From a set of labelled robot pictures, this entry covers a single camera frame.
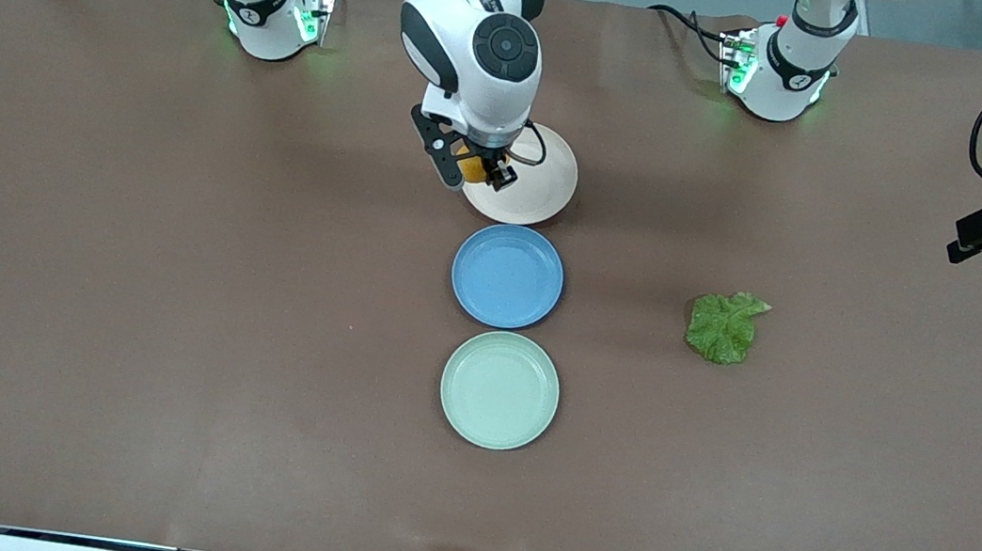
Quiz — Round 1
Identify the yellow lemon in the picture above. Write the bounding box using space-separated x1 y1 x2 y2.
451 146 497 186

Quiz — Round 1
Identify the green lettuce leaf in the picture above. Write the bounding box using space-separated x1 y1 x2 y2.
681 285 775 371

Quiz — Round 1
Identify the beige round plate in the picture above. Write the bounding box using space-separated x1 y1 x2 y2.
458 115 585 233

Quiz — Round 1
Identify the blue round plate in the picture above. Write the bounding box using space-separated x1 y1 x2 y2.
445 217 571 337

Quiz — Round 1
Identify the light green round plate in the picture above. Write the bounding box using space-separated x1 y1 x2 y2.
433 324 568 458

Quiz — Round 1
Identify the brown table cover sheet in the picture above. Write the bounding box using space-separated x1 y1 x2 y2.
0 0 982 551

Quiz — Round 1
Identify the black left arm base cable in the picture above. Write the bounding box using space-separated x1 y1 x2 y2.
641 1 737 67

